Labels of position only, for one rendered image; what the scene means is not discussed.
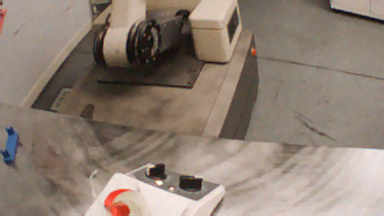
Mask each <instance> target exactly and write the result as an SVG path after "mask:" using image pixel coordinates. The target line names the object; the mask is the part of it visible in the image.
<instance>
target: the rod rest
mask: <svg viewBox="0 0 384 216"><path fill-rule="evenodd" d="M5 129H6V131H7V133H8V137H7V142H6V148H5V151H4V150H3V149H0V152H1V154H2V155H3V156H4V158H3V160H4V162H5V163H8V162H9V163H10V162H13V160H14V154H15V147H16V142H17V136H18V132H17V131H14V129H13V127H12V125H11V126H10V128H8V127H7V126H6V127H5Z"/></svg>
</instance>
